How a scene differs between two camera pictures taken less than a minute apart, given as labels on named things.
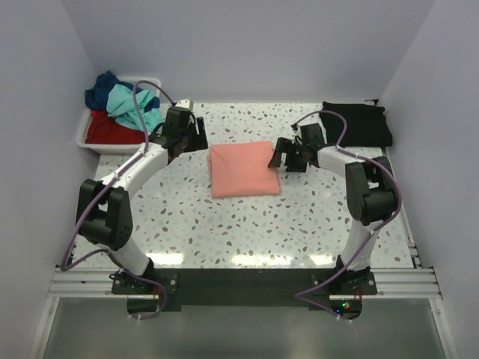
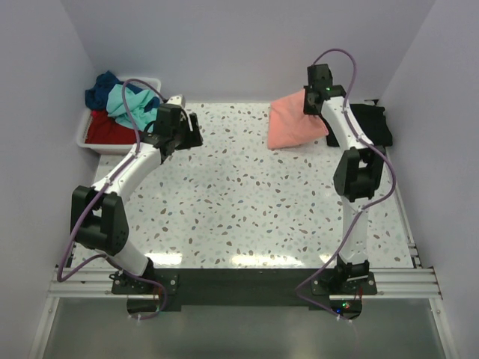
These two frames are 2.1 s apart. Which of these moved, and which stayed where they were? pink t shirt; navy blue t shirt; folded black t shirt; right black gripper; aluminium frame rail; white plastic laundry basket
Moved: pink t shirt; right black gripper
Stayed: navy blue t shirt; white plastic laundry basket; folded black t shirt; aluminium frame rail
